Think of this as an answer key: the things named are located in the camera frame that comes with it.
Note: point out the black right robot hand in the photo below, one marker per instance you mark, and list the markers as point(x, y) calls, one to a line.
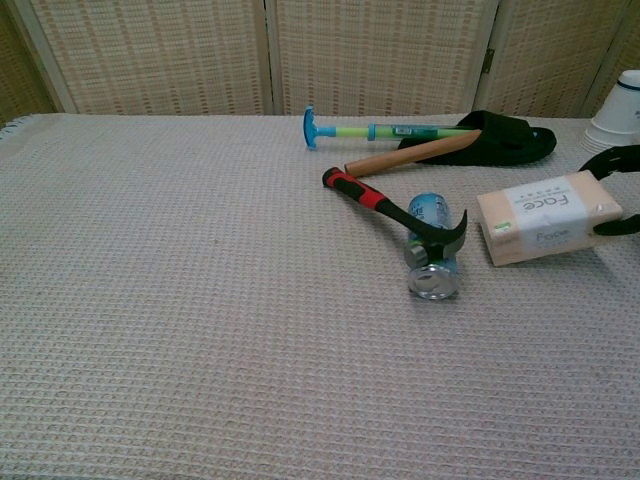
point(620, 160)

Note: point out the white tissue pack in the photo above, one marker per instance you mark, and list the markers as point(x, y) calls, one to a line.
point(540, 220)

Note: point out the white paper cup stack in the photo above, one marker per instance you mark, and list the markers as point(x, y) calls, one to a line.
point(612, 125)

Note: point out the black slipper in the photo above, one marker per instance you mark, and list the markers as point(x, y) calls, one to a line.
point(500, 147)

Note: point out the brass screen hinge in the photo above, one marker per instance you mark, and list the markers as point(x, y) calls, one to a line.
point(489, 61)

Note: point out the wooden stick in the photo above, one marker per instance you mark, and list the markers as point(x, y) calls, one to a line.
point(400, 159)

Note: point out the blue drink can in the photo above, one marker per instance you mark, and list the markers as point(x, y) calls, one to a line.
point(433, 286)

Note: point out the red black claw hammer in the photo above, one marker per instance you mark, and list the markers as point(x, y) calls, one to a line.
point(360, 189)

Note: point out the blue green toy pump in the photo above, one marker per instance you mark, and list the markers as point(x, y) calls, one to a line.
point(312, 128)

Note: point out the beige woven tablecloth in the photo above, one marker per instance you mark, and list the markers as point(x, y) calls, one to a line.
point(200, 310)

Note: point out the rattan folding screen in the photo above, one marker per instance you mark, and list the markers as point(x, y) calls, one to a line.
point(150, 50)

